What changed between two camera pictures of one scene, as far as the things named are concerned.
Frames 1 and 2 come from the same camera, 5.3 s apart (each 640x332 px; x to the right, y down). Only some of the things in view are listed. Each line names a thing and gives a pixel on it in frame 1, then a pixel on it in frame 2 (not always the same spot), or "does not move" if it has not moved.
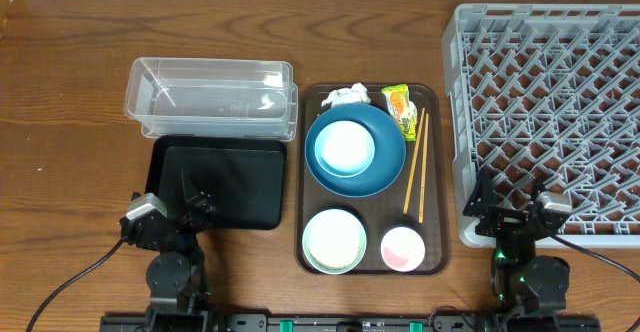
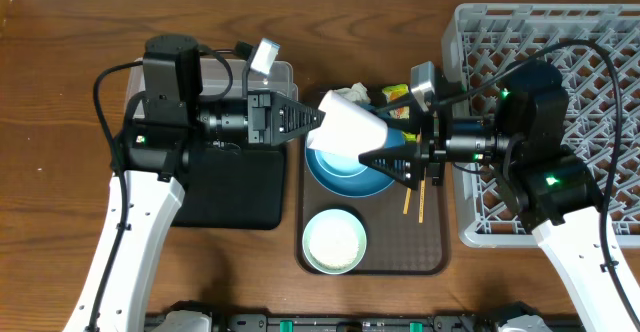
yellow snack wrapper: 402,109 does not move
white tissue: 354,94 does not move
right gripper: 502,219 → 432,151
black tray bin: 245,178 does not move
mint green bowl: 334,241 does not move
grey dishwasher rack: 549,92 does not move
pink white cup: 403,249 → 348,127
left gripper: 203,203 → 263,118
